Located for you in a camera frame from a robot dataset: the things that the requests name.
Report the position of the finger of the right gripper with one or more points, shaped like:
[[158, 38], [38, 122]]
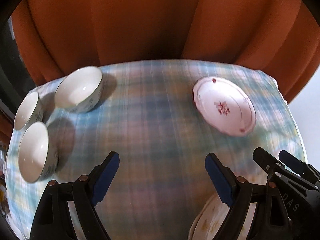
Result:
[[292, 162], [271, 165]]

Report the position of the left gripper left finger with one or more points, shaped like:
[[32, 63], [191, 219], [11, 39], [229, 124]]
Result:
[[52, 219]]

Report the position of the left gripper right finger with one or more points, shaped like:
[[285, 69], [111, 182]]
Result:
[[270, 219]]

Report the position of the white plate pink flowers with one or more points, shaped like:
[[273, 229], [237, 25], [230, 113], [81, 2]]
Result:
[[224, 106]]

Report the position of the cream plate yellow flowers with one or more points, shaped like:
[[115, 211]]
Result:
[[209, 220]]

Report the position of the white floral bowl near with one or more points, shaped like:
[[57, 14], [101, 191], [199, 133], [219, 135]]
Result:
[[37, 153]]

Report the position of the plaid tablecloth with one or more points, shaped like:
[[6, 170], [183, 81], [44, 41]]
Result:
[[146, 114]]

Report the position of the small white floral bowl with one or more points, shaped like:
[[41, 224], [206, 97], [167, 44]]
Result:
[[29, 112]]

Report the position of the large white floral bowl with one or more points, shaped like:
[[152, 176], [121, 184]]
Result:
[[80, 91]]

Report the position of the orange curtain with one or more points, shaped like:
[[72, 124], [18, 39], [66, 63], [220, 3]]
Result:
[[56, 37]]

